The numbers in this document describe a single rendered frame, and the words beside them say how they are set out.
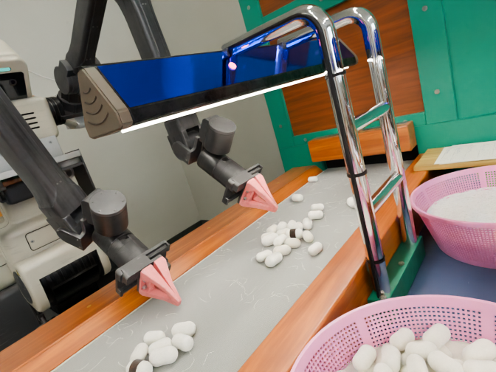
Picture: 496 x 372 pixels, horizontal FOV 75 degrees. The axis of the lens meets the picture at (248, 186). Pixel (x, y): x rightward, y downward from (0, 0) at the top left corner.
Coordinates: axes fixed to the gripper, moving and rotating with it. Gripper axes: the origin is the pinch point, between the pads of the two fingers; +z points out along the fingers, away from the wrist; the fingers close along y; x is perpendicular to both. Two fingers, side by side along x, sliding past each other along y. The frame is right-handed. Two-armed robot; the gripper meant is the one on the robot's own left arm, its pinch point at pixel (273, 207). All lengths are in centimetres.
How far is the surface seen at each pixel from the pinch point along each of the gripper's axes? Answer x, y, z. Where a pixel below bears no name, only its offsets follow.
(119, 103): -25.4, -29.5, -8.8
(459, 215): -12.2, 14.9, 27.8
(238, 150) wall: 92, 129, -90
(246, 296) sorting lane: 2.8, -17.9, 8.2
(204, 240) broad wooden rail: 15.3, -6.4, -9.9
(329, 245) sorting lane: -1.2, -0.4, 13.2
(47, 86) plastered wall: 81, 48, -201
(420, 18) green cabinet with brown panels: -34, 48, -2
